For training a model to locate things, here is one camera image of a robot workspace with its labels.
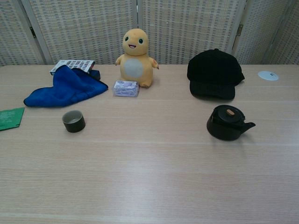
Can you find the black teapot with lid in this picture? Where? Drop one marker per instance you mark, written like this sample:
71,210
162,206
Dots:
224,131

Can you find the small dark ceramic cup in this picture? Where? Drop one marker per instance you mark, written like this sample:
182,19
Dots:
73,127

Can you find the small clear plastic box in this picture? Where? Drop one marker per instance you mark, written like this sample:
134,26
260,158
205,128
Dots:
125,89

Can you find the yellow plush dinosaur toy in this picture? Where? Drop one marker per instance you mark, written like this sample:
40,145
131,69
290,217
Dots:
135,67

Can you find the small dark blue box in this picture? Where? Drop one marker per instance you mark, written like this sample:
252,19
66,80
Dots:
96,74

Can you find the black baseball cap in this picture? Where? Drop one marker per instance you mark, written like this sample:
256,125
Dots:
213,70

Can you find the blue microfibre cloth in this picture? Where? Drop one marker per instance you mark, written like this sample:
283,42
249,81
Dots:
67,91

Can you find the colour swatch card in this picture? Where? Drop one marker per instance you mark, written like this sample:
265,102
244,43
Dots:
77,63

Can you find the woven folding screen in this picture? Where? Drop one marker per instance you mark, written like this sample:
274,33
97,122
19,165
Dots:
88,30

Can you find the green foil packet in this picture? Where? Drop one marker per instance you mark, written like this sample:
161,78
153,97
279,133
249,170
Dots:
10,117

